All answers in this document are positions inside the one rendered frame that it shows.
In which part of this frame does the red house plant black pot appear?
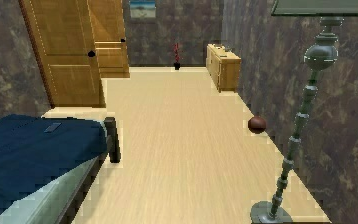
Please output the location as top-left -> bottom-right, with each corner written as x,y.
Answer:
172,42 -> 183,71

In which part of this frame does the light wooden chest of drawers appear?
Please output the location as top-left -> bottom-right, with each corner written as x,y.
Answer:
205,43 -> 242,93

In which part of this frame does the brown ball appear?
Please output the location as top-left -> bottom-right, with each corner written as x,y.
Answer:
247,115 -> 268,135

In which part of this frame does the narrow wooden room door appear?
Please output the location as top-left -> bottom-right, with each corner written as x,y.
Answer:
88,0 -> 131,79

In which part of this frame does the framed seascape picture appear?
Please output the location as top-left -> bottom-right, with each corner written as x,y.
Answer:
129,0 -> 157,20

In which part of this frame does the grey green floor lamp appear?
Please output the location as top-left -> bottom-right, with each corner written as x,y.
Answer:
250,0 -> 358,224

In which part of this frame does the dark flat remote control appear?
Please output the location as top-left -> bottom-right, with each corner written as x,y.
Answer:
43,122 -> 63,134

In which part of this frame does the large wooden room door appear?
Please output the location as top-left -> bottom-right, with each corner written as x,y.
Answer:
18,0 -> 107,109

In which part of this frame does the blue covered bed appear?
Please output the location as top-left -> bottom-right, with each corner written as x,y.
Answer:
0,114 -> 122,224

